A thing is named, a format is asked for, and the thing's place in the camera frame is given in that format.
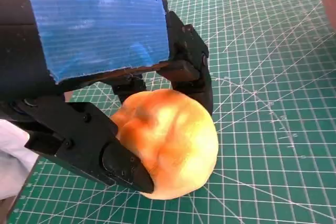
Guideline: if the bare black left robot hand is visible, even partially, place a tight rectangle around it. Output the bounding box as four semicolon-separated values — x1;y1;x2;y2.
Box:
0;0;213;195

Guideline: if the round toy bread bun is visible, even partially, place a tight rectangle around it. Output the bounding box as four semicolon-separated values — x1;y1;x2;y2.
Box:
110;89;219;200

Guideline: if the green cutting mat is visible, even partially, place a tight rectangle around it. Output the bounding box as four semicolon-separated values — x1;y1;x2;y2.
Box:
13;0;336;224

